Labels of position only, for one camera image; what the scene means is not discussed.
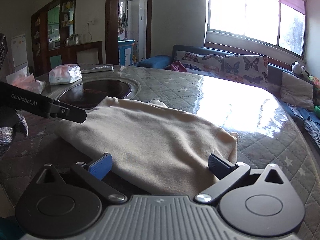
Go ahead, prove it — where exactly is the blue sofa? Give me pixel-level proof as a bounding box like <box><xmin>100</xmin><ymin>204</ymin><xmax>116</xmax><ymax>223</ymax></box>
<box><xmin>135</xmin><ymin>45</ymin><xmax>319</xmax><ymax>145</ymax></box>

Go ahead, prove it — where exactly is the round black induction cooktop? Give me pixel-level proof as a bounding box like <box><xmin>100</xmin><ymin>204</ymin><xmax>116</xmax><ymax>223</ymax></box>
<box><xmin>46</xmin><ymin>77</ymin><xmax>141</xmax><ymax>110</ymax></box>

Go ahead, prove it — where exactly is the cream knit sweater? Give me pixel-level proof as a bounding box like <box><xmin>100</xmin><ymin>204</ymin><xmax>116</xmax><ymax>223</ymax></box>
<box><xmin>56</xmin><ymin>97</ymin><xmax>238</xmax><ymax>196</ymax></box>

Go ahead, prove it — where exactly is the tissue pack on table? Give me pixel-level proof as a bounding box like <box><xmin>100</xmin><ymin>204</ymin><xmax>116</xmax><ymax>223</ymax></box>
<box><xmin>49</xmin><ymin>64</ymin><xmax>82</xmax><ymax>85</ymax></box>

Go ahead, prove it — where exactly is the panda plush toy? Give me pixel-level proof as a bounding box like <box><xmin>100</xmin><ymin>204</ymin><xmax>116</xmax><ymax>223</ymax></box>
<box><xmin>291</xmin><ymin>61</ymin><xmax>308</xmax><ymax>78</ymax></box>

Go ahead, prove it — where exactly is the window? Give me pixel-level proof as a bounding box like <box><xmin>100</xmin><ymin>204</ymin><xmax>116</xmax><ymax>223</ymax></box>
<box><xmin>208</xmin><ymin>0</ymin><xmax>306</xmax><ymax>57</ymax></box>

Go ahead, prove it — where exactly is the grey cushion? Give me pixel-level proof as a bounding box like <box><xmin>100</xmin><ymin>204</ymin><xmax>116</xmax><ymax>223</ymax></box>
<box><xmin>280</xmin><ymin>72</ymin><xmax>314</xmax><ymax>112</ymax></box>

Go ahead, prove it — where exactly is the white refrigerator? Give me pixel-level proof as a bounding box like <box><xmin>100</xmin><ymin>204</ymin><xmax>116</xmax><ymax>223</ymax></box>
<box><xmin>11</xmin><ymin>34</ymin><xmax>28</xmax><ymax>72</ymax></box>

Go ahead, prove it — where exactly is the blue white small cabinet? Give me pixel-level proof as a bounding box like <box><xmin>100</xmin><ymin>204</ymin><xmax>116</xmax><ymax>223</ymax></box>
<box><xmin>118</xmin><ymin>40</ymin><xmax>135</xmax><ymax>66</ymax></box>

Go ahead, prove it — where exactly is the magenta cloth on sofa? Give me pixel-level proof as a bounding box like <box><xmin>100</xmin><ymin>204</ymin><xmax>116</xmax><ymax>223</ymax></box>
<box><xmin>164</xmin><ymin>61</ymin><xmax>188</xmax><ymax>73</ymax></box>

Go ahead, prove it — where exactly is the dark wooden cabinet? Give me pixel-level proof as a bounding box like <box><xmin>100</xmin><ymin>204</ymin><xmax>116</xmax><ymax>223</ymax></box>
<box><xmin>31</xmin><ymin>0</ymin><xmax>103</xmax><ymax>76</ymax></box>

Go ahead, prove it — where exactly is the grey knit gloved hand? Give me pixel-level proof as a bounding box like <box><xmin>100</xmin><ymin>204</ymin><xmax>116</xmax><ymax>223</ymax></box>
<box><xmin>0</xmin><ymin>107</ymin><xmax>29</xmax><ymax>155</ymax></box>

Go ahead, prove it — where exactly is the butterfly print cushion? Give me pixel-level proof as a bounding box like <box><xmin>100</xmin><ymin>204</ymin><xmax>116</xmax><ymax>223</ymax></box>
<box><xmin>174</xmin><ymin>50</ymin><xmax>223</xmax><ymax>75</ymax></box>
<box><xmin>223</xmin><ymin>55</ymin><xmax>268</xmax><ymax>89</ymax></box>

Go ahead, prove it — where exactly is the colourful toy pile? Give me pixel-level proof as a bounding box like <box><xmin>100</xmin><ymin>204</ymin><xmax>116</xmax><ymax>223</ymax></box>
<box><xmin>308</xmin><ymin>75</ymin><xmax>320</xmax><ymax>89</ymax></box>

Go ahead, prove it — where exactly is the pink plastic bag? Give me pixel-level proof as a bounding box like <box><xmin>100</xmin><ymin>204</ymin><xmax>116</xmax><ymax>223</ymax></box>
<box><xmin>5</xmin><ymin>67</ymin><xmax>46</xmax><ymax>94</ymax></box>

